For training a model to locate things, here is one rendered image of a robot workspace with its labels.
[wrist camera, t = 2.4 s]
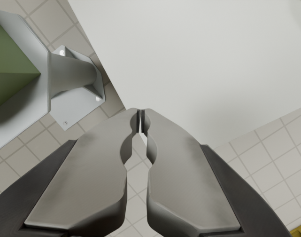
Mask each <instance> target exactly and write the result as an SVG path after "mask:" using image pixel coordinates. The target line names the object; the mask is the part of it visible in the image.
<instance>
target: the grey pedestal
mask: <svg viewBox="0 0 301 237"><path fill-rule="evenodd" d="M0 25H1V26H2V27H3V29H4V30H5V31H6V32H7V33H8V35H9V36H10V37H11V38H12V39H13V41H14V42H15V43H16V44H17V45H18V47H19V48H20V49H21V50H22V51H23V52H24V54H25V55H26V56H27V57H28V58H29V60H30V61H31V62H32V63H33V64H34V66H35V67H36V68H37V69H38V70H39V72H40V73H41V74H40V75H39V76H37V77H36V78H35V79H34V80H33V81H31V82H30V83H29V84H28V85H26V86H25V87H24V88H22V89H21V90H20V91H19V92H17V93H16V94H15V95H14V96H12V97H11V98H10V99H8V100H7V101H6V102H4V103H3V104H2V105H1V106H0V149H2V148H3V147H4V146H6V145H7V144H8V143H10V142H11V141H12V140H14V139H15V138H16V137H17V136H19V135H20V134H21V133H23V132H24V131H25V130H27V129H28V128H29V127H31V126H32V125H33V124H35V123H36V122H37V121H39V120H40V119H41V118H43V117H44V116H45V115H46V114H48V113H50V115H51V116H52V117H53V118H54V119H55V120H56V122H57V123H58V124H59V125H60V126H61V127H62V128H63V130H64V131H66V130H67V129H68V128H70V127H71V126H72V125H74V124H75V123H77V122H78V121H79V120H80V119H82V118H83V117H85V116H86V115H87V114H89V113H90V112H91V111H93V110H94V109H96V108H97V107H98V106H100V105H101V104H102V103H104V102H105V101H106V98H105V92H104V86H103V80H102V74H101V72H100V71H99V69H98V68H97V67H96V65H95V64H94V63H93V61H92V60H91V59H90V58H89V57H87V56H85V55H83V54H81V53H78V52H76V51H74V50H72V49H70V48H68V47H66V46H64V45H61V46H60V47H58V48H57V49H56V50H55V51H54V52H52V53H51V51H50V50H49V49H48V48H47V46H46V45H45V44H44V42H43V41H42V40H41V39H40V37H39V36H38V35H37V34H36V32H35V31H34V30H33V29H32V28H31V26H30V25H29V24H28V23H27V21H26V20H25V19H24V18H23V17H22V16H20V15H18V14H14V13H10V12H6V11H2V10H0Z"/></svg>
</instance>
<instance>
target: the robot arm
mask: <svg viewBox="0 0 301 237"><path fill-rule="evenodd" d="M140 118H141V133H144V135H145V136H146V137H147V153H146V156H147V158H148V159H149V160H150V162H151V163H152V167H151V168H150V169H149V171H148V181H147V222H148V225H149V226H150V228H151V229H153V230H154V231H156V232H157V233H159V234H160V235H162V236H163V237H293V236H292V235H291V233H290V232H289V230H288V229H287V228H286V226H285V225H284V223H283V222H282V221H281V219H280V218H279V217H278V216H277V214H276V213H275V212H274V211H273V209H272V208H271V207H270V206H269V204H268V203H267V202H266V201H265V200H264V199H263V198H262V197H261V196H260V194H259V193H258V192H257V191H256V190H255V189H254V188H253V187H252V186H251V185H249V184H248V183H247V182H246V181H245V180H244V179H243V178H242V177H241V176H240V175H239V174H238V173H237V172H236V171H235V170H234V169H233V168H232V167H230V166H229V165H228V164H227V163H226V162H225V161H224V160H223V159H222V158H221V157H220V156H219V155H218V154H217V153H216V152H215V151H214V150H213V149H211V148H210V147H209V146H208V145H207V144H200V143H199V142H198V141H197V140H196V139H195V138H194V137H193V136H192V135H190V134H189V133H188V132H187V131H186V130H184V129H183V128H182V127H180V126H179V125H177V124H176V123H174V122H172V121H171V120H169V119H167V118H166V117H164V116H163V115H161V114H159V113H158V112H156V111H154V110H153V109H150V108H147V109H143V110H141V109H137V108H130V109H127V110H125V111H123V112H121V113H119V114H117V115H115V116H113V117H111V118H109V119H107V120H105V121H103V122H101V123H99V124H97V125H96V126H94V127H92V128H91V129H90V130H88V131H87V132H85V133H84V134H83V135H82V136H80V137H79V138H78V139H76V140H68V141H66V142H65V143H64V144H63V145H62V146H60V147H59V148H58V149H56V150H55V151H54V152H52V153H51V154H50V155H49V156H47V157H46V158H45V159H43V160H42V161H41V162H39V163H38V164H37V165H36V166H34V167H33V168H32V169H31V170H29V171H28V172H27V173H25V174H24V175H23V176H22V177H20V178H19V179H18V180H16V181H15V182H14V183H13V184H11V185H10V186H9V187H8V188H7V189H5V190H4V191H3V192H2V193H1V194H0V237H105V236H107V235H108V234H110V233H112V232H114V231H115V230H117V229H119V228H120V227H121V226H122V224H123V222H124V219H125V212H126V206H127V169H126V167H125V166H124V164H125V163H126V161H127V160H128V159H129V158H130V157H131V156H132V138H133V136H134V135H135V134H136V133H139V126H140Z"/></svg>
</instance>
